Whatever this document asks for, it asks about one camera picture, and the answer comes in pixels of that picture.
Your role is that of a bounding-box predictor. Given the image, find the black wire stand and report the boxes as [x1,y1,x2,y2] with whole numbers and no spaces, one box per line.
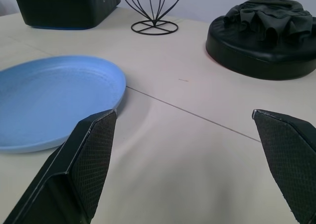
[119,0,187,36]

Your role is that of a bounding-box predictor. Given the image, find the black box container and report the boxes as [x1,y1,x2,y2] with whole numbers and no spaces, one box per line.
[11,0,121,31]

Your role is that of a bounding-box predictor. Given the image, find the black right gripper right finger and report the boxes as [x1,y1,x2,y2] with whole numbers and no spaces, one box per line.
[252,109,316,224]

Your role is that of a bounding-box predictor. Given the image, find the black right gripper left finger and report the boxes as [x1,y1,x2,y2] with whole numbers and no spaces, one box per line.
[0,109,118,224]

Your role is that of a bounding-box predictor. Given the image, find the blue plate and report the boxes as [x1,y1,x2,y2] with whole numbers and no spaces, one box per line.
[0,55,127,153]

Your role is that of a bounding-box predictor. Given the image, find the black crumpled cloth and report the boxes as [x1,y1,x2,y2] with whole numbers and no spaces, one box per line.
[223,0,315,45]

